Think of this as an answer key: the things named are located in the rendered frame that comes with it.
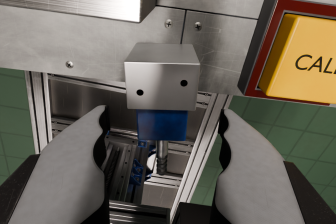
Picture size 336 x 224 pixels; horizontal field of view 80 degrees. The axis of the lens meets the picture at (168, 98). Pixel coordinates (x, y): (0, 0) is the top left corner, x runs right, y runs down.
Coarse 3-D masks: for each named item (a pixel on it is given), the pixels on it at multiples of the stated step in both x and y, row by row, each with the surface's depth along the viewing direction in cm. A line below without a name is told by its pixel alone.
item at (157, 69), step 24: (144, 48) 16; (168, 48) 16; (192, 48) 16; (144, 72) 13; (168, 72) 13; (192, 72) 13; (144, 96) 14; (168, 96) 14; (192, 96) 14; (144, 120) 17; (168, 120) 17
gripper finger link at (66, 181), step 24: (96, 120) 10; (48, 144) 9; (72, 144) 9; (96, 144) 9; (48, 168) 7; (72, 168) 7; (96, 168) 8; (24, 192) 7; (48, 192) 7; (72, 192) 7; (96, 192) 7; (24, 216) 6; (48, 216) 6; (72, 216) 6; (96, 216) 6
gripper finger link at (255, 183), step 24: (240, 120) 11; (240, 144) 9; (264, 144) 9; (240, 168) 8; (264, 168) 8; (216, 192) 7; (240, 192) 7; (264, 192) 7; (288, 192) 7; (216, 216) 6; (240, 216) 6; (264, 216) 6; (288, 216) 6
